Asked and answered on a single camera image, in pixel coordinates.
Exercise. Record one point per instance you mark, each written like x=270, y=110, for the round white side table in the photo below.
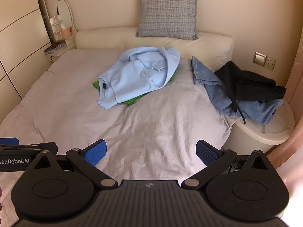
x=267, y=134

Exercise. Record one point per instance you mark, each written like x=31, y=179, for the white bottles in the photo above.
x=56, y=21

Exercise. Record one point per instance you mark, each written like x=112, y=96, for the pink cup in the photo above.
x=66, y=33

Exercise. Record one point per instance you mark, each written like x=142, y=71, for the green garment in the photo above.
x=129, y=101

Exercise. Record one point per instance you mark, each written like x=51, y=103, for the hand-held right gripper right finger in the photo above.
x=206, y=153

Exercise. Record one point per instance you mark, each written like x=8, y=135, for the light blue t-shirt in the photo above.
x=132, y=85

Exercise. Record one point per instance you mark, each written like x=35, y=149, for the grey checked pillow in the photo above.
x=168, y=11

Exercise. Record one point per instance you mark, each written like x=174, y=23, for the light grey bedspread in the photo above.
x=153, y=127

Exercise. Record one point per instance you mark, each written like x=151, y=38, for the black garment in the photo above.
x=251, y=82

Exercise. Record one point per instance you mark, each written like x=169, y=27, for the blue jeans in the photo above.
x=256, y=111

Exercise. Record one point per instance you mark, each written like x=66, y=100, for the dark grey pole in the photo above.
x=46, y=11

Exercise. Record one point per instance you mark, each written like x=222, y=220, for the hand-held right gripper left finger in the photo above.
x=94, y=153

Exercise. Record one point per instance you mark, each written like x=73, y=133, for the wall light switch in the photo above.
x=259, y=58

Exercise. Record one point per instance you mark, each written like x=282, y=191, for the patterned blue tray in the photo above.
x=55, y=47

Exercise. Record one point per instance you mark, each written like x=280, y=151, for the white vanity shelf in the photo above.
x=68, y=43

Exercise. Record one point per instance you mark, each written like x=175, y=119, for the white wall socket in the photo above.
x=269, y=63

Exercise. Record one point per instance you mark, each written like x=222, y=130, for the cream headboard cushion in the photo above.
x=99, y=39

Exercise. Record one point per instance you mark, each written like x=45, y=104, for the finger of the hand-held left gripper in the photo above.
x=51, y=146
x=9, y=141

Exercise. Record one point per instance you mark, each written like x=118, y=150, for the cream wardrobe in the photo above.
x=19, y=40

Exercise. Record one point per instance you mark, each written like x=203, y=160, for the person's left hand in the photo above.
x=1, y=199

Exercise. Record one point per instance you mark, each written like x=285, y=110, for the oval white-framed mirror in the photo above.
x=65, y=11

